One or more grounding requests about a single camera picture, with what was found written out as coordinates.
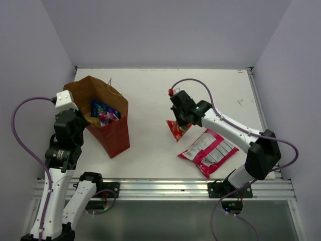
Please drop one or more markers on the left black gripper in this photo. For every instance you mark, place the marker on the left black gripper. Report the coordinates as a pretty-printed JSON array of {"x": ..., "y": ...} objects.
[{"x": 84, "y": 121}]

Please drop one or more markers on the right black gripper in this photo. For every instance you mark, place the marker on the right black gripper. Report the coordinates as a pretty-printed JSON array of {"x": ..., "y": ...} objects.
[{"x": 180, "y": 121}]

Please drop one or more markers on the red snack packet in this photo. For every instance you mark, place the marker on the red snack packet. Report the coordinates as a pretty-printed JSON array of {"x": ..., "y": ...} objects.
[{"x": 176, "y": 130}]

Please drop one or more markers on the blue Burts crisps bag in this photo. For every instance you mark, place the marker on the blue Burts crisps bag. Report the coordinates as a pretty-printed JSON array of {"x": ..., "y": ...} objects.
[{"x": 96, "y": 107}]

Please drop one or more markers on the purple candy packet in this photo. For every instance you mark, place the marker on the purple candy packet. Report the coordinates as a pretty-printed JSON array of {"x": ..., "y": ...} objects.
[{"x": 107, "y": 118}]

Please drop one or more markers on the pink foil snack bag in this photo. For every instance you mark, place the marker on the pink foil snack bag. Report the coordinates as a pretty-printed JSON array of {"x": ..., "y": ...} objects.
[{"x": 209, "y": 152}]

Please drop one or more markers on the red paper bag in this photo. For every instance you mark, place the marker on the red paper bag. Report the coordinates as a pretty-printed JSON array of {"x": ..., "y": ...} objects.
[{"x": 114, "y": 137}]

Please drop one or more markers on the tan kettle chips bag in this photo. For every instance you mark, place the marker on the tan kettle chips bag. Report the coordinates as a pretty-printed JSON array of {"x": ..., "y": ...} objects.
[{"x": 95, "y": 121}]

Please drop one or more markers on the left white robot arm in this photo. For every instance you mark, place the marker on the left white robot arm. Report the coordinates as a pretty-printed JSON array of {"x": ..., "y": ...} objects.
[{"x": 56, "y": 218}]

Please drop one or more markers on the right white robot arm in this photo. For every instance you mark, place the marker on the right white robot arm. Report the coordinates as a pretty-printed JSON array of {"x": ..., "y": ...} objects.
[{"x": 262, "y": 150}]

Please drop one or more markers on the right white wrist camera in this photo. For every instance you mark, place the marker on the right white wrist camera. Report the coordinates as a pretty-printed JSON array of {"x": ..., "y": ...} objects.
[{"x": 174, "y": 91}]

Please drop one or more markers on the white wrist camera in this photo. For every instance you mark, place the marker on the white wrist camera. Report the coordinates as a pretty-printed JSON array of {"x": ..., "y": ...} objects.
[
  {"x": 65, "y": 101},
  {"x": 174, "y": 91}
]

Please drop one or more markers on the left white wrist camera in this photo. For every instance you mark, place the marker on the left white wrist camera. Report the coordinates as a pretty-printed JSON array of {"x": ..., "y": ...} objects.
[{"x": 65, "y": 101}]

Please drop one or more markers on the aluminium right side rail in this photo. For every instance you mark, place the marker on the aluminium right side rail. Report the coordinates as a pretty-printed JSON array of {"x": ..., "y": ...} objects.
[{"x": 263, "y": 122}]

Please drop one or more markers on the aluminium rail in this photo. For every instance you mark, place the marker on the aluminium rail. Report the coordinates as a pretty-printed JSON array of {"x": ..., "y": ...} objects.
[
  {"x": 263, "y": 122},
  {"x": 197, "y": 189}
]

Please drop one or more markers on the aluminium front rail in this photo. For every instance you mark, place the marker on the aluminium front rail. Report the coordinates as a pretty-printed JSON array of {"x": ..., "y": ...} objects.
[{"x": 197, "y": 189}]

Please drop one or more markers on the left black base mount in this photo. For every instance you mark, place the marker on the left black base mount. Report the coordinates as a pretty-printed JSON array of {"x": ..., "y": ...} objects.
[{"x": 108, "y": 190}]

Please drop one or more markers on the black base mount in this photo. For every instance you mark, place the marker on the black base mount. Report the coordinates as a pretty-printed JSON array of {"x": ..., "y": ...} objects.
[
  {"x": 218, "y": 189},
  {"x": 108, "y": 190}
]

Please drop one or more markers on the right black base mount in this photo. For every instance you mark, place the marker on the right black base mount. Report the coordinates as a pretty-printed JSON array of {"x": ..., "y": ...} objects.
[{"x": 218, "y": 189}]

